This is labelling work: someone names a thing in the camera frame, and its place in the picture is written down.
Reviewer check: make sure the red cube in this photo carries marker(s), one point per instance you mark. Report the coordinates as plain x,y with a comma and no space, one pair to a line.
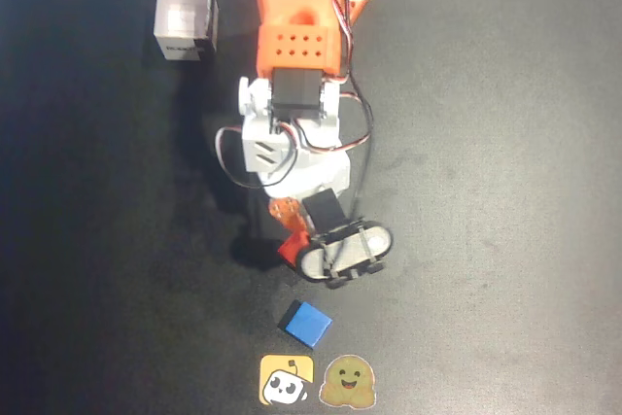
291,249

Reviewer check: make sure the blue cube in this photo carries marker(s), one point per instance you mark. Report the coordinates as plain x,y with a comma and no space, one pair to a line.
308,325

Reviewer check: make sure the white cardboard box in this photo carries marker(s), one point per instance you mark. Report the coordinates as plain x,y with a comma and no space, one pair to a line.
182,11

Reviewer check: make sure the black gripper-mounted webcam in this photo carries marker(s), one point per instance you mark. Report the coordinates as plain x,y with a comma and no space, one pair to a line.
350,245

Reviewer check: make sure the yellow robot face sticker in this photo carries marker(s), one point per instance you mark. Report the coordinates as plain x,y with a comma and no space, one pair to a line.
286,380

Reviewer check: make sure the hugging face emoji sticker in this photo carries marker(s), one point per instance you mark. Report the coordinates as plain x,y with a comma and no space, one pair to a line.
347,382

